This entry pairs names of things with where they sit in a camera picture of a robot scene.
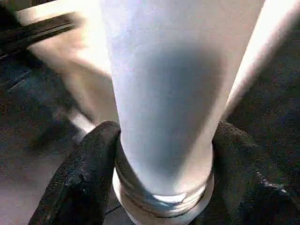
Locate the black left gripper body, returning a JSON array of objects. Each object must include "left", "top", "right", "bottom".
[{"left": 0, "top": 11, "right": 79, "bottom": 64}]

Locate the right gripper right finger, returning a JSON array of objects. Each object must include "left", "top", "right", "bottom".
[{"left": 199, "top": 120, "right": 300, "bottom": 225}]

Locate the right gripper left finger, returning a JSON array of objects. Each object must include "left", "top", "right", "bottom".
[{"left": 28, "top": 120, "right": 121, "bottom": 225}]

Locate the white plastic table top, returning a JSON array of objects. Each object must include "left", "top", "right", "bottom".
[{"left": 14, "top": 0, "right": 300, "bottom": 225}]

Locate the white plastic table leg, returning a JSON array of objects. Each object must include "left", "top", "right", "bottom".
[{"left": 98, "top": 0, "right": 269, "bottom": 225}]

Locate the black plastic table mat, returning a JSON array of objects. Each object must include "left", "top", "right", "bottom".
[{"left": 0, "top": 0, "right": 300, "bottom": 225}]

